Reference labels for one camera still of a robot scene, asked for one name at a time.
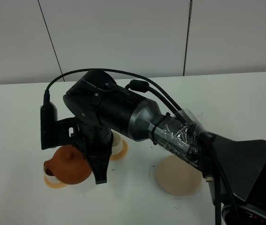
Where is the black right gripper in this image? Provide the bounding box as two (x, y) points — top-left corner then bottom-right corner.
(40, 114), (114, 185)

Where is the brown clay teapot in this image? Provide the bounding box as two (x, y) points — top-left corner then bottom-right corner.
(44, 145), (92, 185)

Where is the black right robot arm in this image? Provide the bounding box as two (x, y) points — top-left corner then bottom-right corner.
(40, 68), (266, 225)

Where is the beige round teapot saucer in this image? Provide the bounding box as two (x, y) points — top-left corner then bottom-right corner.
(155, 155), (203, 196)

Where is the white teacup near left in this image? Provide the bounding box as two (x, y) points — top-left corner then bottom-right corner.
(44, 173), (61, 185)

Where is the orange coaster near left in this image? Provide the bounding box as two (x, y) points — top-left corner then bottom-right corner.
(44, 176), (67, 189)

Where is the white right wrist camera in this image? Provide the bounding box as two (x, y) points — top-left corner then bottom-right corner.
(40, 102), (57, 150)

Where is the black right camera cable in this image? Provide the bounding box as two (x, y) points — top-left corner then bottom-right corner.
(43, 68), (241, 225)

